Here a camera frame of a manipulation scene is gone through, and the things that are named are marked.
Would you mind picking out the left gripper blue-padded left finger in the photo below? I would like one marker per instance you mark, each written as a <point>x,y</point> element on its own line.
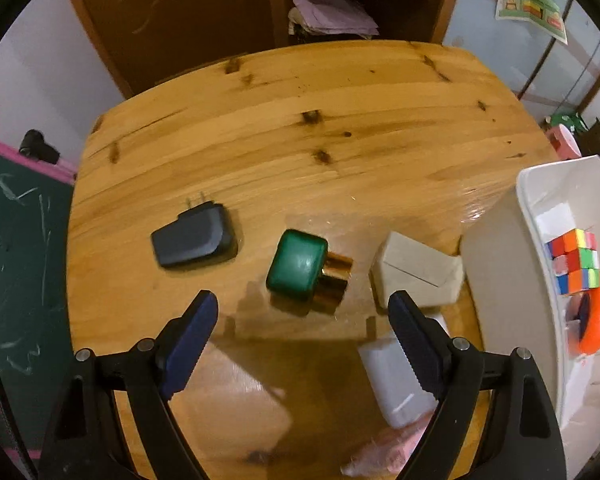
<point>181,342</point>

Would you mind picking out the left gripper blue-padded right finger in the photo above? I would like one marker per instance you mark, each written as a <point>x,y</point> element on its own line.
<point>424,342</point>

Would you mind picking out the beige angular plastic block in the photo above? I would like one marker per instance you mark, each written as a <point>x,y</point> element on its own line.
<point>432,279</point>

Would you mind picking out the white plastic storage bin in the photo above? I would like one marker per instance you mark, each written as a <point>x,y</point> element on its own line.
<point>511,279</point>

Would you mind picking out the pink correction tape dispenser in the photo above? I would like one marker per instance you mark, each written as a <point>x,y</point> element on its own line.
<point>387,453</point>

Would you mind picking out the black plug charger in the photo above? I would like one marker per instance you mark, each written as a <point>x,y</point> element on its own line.
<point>200,234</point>

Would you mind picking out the green capped amber bottle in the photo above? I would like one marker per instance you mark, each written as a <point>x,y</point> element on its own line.
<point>304,269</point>

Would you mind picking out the round orange plastic case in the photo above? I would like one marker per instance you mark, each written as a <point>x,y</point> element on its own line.
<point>589,317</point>

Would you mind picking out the white square power adapter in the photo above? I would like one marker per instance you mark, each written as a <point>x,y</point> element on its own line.
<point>400,397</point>

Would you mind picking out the multicolour rubik's cube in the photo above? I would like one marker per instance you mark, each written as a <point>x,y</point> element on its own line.
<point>575,261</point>

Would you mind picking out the pink plastic stool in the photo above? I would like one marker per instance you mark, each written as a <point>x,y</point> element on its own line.
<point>563,142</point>

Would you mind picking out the green bag on floor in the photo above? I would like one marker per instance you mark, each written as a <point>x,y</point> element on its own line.
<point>572,121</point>

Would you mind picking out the dark wooden door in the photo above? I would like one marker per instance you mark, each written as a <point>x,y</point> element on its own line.
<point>145,42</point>

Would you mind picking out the folded pink cloth on shelf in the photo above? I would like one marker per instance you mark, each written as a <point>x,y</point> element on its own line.
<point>321,18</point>

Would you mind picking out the green chalkboard with pink frame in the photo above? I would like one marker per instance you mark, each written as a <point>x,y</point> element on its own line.
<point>35,341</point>

